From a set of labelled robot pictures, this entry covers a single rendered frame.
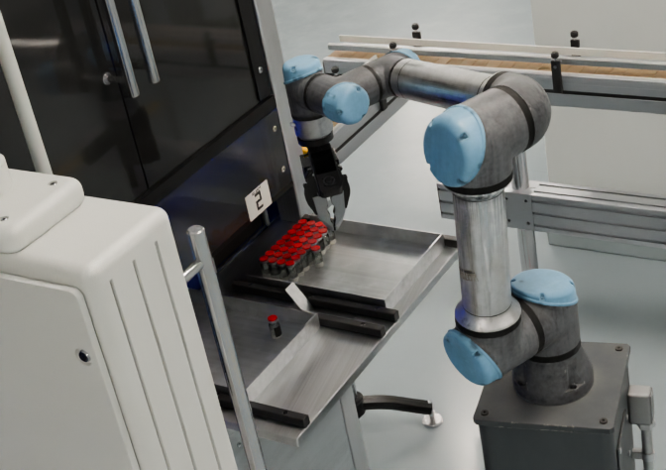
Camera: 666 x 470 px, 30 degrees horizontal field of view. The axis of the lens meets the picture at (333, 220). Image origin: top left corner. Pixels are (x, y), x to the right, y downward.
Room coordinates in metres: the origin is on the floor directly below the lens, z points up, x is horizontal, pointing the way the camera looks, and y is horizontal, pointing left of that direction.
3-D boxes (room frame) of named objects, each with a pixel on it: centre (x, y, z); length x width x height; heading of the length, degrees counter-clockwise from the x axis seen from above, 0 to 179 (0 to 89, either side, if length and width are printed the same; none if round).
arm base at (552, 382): (1.87, -0.35, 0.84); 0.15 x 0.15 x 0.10
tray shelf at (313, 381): (2.16, 0.12, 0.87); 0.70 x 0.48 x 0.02; 143
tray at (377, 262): (2.28, -0.01, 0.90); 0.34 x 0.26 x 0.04; 53
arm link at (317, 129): (2.20, 0.00, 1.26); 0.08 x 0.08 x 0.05
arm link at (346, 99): (2.12, -0.07, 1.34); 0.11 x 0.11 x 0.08; 31
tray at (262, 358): (2.07, 0.28, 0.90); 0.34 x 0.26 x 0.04; 53
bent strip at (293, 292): (2.12, 0.06, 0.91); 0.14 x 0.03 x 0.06; 54
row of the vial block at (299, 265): (2.33, 0.06, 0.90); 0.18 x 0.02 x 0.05; 143
